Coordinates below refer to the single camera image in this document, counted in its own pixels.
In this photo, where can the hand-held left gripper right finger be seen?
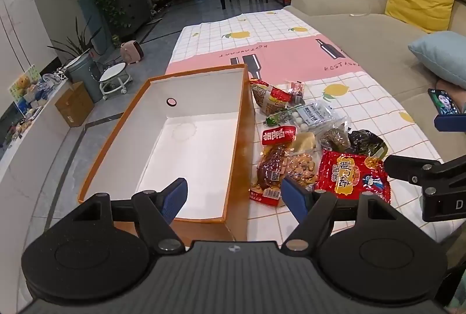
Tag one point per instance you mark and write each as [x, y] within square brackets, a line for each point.
[293, 195]

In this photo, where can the orange cardboard box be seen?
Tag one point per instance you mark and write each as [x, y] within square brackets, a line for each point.
[204, 153]

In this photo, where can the pink heater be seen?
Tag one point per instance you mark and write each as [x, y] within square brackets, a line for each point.
[131, 52]

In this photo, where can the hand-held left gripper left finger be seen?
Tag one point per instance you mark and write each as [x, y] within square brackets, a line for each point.
[174, 195]

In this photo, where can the red label dried meat packet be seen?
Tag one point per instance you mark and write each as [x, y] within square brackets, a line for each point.
[271, 164]

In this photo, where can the clear packet of white balls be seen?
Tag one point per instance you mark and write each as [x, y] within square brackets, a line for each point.
[309, 115]

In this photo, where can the red cartoon snack packet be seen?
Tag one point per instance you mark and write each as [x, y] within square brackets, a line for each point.
[346, 172]

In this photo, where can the small clear candy packet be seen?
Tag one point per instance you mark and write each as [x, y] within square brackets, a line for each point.
[296, 88]

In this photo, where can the white marble tv bench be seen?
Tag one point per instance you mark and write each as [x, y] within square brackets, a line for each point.
[22, 153]

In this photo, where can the printed checked tablecloth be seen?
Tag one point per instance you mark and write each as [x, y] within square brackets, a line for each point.
[291, 52]

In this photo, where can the clear packet of seeds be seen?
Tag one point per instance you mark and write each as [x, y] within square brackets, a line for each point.
[335, 137]

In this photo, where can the smartphone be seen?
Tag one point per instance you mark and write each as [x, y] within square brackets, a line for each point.
[442, 101]

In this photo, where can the dark seed packet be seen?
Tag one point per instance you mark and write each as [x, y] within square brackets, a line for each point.
[366, 143]

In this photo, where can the grey cabinet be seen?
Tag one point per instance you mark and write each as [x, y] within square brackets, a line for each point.
[131, 4]

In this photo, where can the gold packet of mixed nuts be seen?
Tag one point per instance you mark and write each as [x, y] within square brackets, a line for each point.
[300, 166]

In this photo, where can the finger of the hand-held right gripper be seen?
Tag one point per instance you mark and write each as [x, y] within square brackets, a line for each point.
[451, 123]
[411, 168]

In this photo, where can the small green jar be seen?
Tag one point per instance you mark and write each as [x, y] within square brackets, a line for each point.
[115, 41]

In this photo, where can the light blue pillow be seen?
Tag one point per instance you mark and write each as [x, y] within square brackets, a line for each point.
[444, 52]

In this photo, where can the red yellow striped stick packet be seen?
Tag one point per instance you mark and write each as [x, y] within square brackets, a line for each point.
[267, 95]

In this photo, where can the grey trash bin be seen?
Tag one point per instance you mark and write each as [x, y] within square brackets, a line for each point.
[85, 77]

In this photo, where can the brown cardboard carton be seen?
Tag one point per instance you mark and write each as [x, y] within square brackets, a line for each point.
[74, 104]

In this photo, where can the teddy bear photo card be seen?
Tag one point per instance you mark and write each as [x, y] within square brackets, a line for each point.
[23, 84]

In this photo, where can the spiky potted plant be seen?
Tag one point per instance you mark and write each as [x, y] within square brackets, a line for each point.
[74, 44]

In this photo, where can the green snack roll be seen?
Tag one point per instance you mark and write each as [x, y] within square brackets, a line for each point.
[276, 119]

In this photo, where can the beige sofa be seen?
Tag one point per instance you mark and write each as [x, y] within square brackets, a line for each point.
[364, 41]

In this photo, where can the white wheeled stool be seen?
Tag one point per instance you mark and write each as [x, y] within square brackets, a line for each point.
[113, 75]

